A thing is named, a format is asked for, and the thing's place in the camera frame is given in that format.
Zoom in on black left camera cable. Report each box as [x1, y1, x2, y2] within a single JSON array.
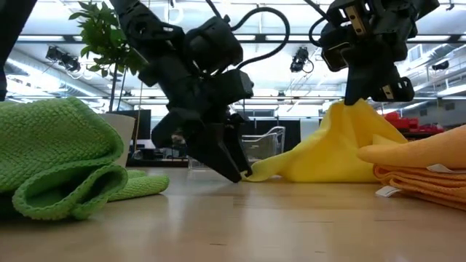
[[205, 0, 291, 70]]

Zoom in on black camera cable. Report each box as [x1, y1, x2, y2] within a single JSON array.
[[205, 0, 291, 70], [304, 0, 329, 48]]

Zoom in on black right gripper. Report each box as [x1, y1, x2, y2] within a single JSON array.
[[340, 1, 418, 106]]

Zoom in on black partition panels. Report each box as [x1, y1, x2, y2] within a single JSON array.
[[165, 119, 302, 163]]

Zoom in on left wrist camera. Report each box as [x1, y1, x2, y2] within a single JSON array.
[[213, 68, 255, 107]]

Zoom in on green microfiber towel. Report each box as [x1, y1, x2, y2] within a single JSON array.
[[0, 96, 170, 222]]

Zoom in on yellow microfiber towel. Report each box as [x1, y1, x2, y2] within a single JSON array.
[[240, 98, 408, 183]]

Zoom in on black monitor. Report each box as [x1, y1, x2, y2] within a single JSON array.
[[116, 108, 152, 141]]

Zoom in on black right camera cable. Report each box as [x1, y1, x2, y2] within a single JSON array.
[[304, 0, 329, 48]]

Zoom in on shelf with red bins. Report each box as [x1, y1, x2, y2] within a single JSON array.
[[384, 111, 446, 141]]

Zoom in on black metal table frame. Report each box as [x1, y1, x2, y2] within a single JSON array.
[[0, 0, 38, 103]]

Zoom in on clear plastic bin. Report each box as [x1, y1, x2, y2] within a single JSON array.
[[187, 125, 286, 170]]

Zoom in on orange microfiber towel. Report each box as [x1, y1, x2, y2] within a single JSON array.
[[356, 124, 466, 170], [374, 183, 466, 212], [374, 164, 466, 191]]

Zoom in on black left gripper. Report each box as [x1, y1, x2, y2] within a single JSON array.
[[140, 54, 253, 183]]

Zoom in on green plant in white pot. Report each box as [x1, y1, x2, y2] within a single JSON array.
[[68, 0, 150, 168]]

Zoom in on person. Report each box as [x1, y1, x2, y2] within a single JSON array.
[[170, 131, 187, 148]]

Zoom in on black spotlight with cable loop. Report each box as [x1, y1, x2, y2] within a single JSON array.
[[289, 46, 315, 74]]

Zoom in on black ceiling light cluster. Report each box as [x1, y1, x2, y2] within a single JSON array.
[[45, 45, 82, 74]]

